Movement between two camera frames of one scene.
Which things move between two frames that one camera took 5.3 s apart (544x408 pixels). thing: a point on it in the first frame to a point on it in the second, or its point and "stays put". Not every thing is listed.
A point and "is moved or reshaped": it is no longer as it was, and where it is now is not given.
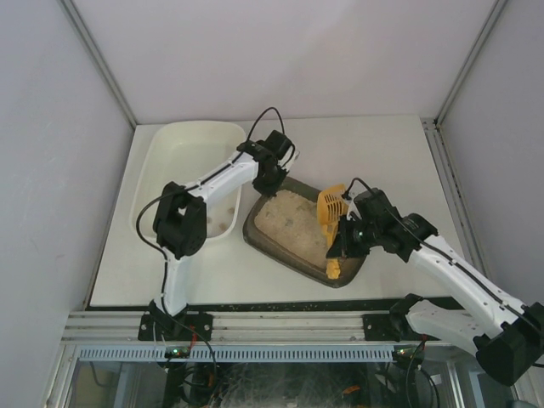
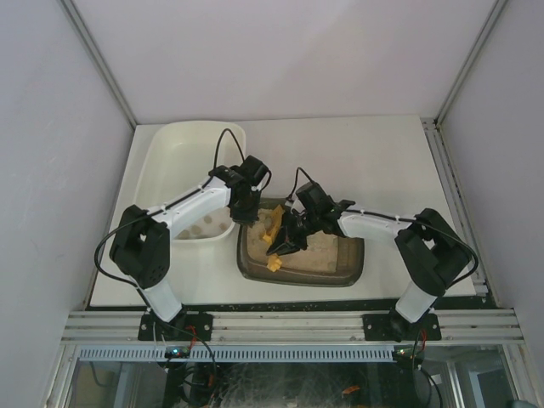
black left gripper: x=267 y=181 to x=246 y=211
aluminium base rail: x=96 y=326 stays put
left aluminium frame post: x=91 y=43 stays put
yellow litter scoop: x=331 y=206 to x=274 y=263
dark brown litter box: x=287 y=227 is moved or reshaped
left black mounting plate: x=189 y=326 stays put
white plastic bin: x=181 y=151 stays put
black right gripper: x=344 y=234 to x=297 y=227
